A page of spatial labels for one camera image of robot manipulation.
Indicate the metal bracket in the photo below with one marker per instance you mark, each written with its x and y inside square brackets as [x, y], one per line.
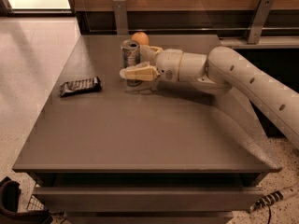
[120, 15]
[258, 21]

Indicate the orange fruit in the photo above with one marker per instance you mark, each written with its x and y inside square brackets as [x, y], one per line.
[141, 38]

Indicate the right metal bracket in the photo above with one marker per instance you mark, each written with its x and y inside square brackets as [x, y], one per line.
[258, 21]

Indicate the wire mesh basket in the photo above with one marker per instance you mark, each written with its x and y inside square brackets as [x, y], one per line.
[34, 204]

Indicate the left metal bracket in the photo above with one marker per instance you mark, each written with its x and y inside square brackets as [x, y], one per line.
[120, 15]

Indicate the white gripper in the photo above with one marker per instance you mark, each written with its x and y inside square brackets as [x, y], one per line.
[168, 63]

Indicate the white power strip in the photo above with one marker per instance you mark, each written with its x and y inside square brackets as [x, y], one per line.
[274, 197]

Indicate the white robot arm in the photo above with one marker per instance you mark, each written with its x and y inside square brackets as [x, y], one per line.
[216, 73]

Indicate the silver redbull can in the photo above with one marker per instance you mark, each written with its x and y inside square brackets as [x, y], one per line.
[130, 51]

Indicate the dark snack bar wrapper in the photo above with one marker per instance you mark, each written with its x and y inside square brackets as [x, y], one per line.
[80, 86]

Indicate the dark curved object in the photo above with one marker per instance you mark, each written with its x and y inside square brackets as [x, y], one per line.
[9, 202]

